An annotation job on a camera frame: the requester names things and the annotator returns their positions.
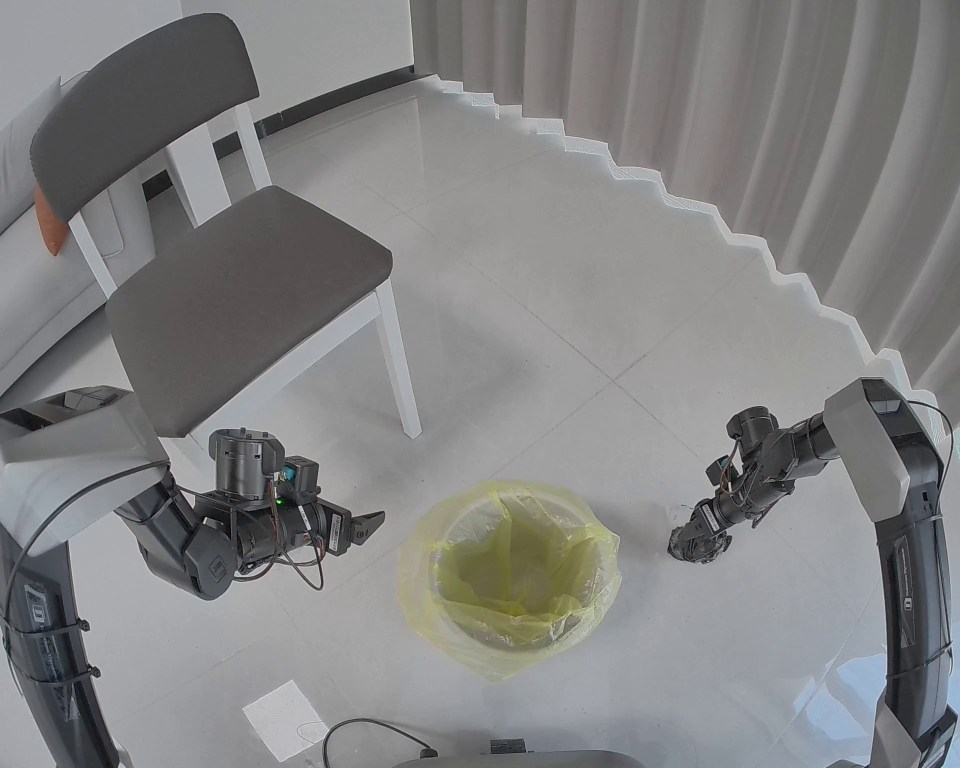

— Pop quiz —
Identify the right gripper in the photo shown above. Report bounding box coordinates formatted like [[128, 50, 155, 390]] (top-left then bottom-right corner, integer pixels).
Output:
[[686, 480, 774, 543]]

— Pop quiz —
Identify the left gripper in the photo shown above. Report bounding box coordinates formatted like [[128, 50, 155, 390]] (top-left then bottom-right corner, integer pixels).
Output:
[[238, 504, 386, 567]]

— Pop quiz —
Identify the black plastic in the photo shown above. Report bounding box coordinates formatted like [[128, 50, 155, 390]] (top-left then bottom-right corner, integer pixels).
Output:
[[669, 521, 735, 565]]

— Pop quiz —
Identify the yellow plastic bag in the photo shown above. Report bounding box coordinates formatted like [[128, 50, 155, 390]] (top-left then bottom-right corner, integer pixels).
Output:
[[397, 483, 622, 682]]

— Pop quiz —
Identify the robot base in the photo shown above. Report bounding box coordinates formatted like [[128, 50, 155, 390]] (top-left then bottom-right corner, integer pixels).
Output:
[[390, 738, 639, 768]]

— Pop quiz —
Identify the white trash bin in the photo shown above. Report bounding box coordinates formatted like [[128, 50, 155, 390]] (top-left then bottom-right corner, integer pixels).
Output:
[[429, 487, 612, 650]]

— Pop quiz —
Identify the pale grey sofa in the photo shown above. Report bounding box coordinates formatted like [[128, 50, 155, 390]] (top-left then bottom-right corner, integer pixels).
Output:
[[0, 75, 155, 399]]

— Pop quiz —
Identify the beige curtain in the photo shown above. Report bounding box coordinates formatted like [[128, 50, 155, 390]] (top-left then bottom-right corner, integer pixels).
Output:
[[408, 0, 960, 451]]

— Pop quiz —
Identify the grey and white chair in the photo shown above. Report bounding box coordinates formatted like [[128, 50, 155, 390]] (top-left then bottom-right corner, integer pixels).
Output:
[[30, 13, 423, 489]]

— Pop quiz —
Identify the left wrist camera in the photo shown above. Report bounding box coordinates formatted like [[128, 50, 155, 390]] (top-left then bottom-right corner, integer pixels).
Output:
[[279, 457, 320, 502]]

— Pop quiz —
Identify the black cable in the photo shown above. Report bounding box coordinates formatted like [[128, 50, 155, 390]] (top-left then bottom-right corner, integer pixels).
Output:
[[0, 461, 207, 654], [911, 401, 960, 460], [322, 718, 440, 768]]

